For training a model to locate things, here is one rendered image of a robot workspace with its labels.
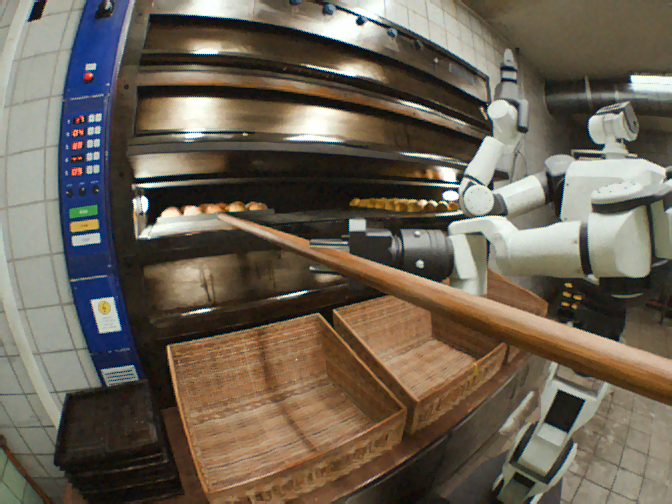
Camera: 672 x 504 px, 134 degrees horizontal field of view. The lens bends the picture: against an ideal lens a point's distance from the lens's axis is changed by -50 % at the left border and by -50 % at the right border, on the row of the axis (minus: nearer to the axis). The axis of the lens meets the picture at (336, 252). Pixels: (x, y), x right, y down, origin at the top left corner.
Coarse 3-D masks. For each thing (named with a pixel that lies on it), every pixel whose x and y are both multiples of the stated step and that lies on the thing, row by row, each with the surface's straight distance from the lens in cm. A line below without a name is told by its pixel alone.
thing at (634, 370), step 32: (256, 224) 75; (320, 256) 43; (352, 256) 38; (384, 288) 32; (416, 288) 29; (448, 288) 28; (480, 320) 25; (512, 320) 24; (544, 320) 24; (544, 352) 24; (576, 352) 23; (608, 352) 23; (640, 352) 24; (640, 384) 24
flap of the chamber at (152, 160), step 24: (168, 144) 74; (192, 144) 74; (216, 144) 75; (240, 144) 76; (264, 144) 78; (288, 144) 81; (144, 168) 84; (168, 168) 86; (192, 168) 87; (216, 168) 89; (240, 168) 91; (264, 168) 94; (288, 168) 96; (312, 168) 100; (336, 168) 103; (360, 168) 107; (384, 168) 112; (408, 168) 117; (432, 168) 123; (456, 168) 131
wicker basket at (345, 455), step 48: (240, 336) 97; (288, 336) 102; (336, 336) 97; (192, 384) 99; (240, 384) 101; (336, 384) 109; (192, 432) 89; (240, 432) 97; (288, 432) 95; (336, 432) 95; (384, 432) 82; (240, 480) 86; (288, 480) 73
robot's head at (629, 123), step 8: (616, 104) 75; (624, 104) 72; (600, 112) 74; (608, 112) 72; (624, 112) 70; (632, 112) 72; (624, 120) 71; (632, 120) 72; (624, 128) 70; (632, 128) 71; (632, 136) 72
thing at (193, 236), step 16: (272, 224) 98; (288, 224) 96; (304, 224) 98; (320, 224) 101; (336, 224) 105; (368, 224) 113; (384, 224) 119; (400, 224) 125; (416, 224) 133; (144, 240) 89; (160, 240) 89; (176, 240) 89; (192, 240) 89; (208, 240) 89; (224, 240) 90; (240, 240) 91
